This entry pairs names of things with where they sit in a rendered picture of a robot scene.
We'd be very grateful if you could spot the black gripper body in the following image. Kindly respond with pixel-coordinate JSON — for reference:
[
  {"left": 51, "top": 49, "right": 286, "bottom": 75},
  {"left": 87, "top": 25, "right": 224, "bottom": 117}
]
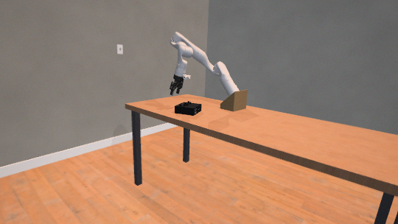
[{"left": 173, "top": 75, "right": 184, "bottom": 86}]

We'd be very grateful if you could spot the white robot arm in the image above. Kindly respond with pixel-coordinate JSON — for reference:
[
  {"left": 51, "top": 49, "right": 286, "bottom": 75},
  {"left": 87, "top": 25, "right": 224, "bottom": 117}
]
[{"left": 170, "top": 32, "right": 239, "bottom": 96}]

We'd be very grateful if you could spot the black lighting desk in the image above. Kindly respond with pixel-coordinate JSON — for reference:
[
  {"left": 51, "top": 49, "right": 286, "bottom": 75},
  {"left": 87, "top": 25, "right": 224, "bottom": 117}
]
[{"left": 175, "top": 101, "right": 202, "bottom": 116}]

